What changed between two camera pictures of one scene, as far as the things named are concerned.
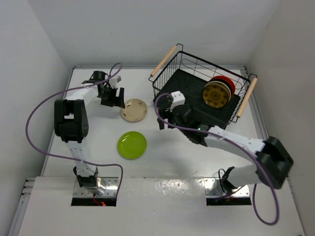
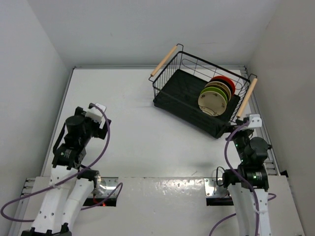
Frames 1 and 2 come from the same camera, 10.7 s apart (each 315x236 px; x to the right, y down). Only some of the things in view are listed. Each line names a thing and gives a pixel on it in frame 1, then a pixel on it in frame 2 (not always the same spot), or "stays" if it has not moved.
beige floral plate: (135, 110) -> (212, 103)
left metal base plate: (106, 187) stays
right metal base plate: (213, 189) stays
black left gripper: (115, 101) -> (96, 124)
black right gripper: (166, 113) -> (231, 128)
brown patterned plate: (215, 96) -> (222, 85)
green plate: (131, 145) -> (217, 90)
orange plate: (226, 81) stays
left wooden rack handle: (173, 49) stays
